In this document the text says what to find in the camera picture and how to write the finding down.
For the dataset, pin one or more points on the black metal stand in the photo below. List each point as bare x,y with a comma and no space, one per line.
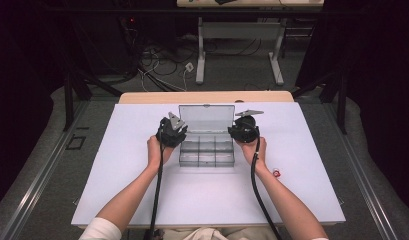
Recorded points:
69,100
341,103

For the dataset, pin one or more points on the white-legged desk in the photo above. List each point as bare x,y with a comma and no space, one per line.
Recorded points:
240,30

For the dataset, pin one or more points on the clear plastic compartment box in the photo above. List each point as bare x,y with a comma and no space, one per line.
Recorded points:
207,120

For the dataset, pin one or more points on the white table cover sheet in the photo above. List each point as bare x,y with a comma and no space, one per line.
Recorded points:
198,193

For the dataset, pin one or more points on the white power adapter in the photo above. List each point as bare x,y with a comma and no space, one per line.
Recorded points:
189,66

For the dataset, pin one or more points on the light wooden table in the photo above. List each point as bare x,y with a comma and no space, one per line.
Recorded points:
205,97

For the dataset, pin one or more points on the dark curtain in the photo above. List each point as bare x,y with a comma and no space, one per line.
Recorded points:
382,83
18,100

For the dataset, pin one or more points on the power strip with red light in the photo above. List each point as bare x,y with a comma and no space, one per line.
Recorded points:
130,25

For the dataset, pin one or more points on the aluminium floor rail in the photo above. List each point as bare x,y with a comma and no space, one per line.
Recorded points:
362,176
42,173

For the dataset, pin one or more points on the person's white left sleeve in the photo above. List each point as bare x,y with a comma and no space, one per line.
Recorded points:
100,230

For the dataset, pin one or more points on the person's beige clothing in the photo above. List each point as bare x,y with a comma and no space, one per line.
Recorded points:
208,234

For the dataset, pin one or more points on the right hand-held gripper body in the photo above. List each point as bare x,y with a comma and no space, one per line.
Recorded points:
247,130

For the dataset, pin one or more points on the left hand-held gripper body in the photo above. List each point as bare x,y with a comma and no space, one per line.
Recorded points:
170,133

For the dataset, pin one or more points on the person's right hand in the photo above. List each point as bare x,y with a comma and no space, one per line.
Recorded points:
261,153

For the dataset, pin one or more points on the person's left hand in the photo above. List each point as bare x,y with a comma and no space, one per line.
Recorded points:
155,153

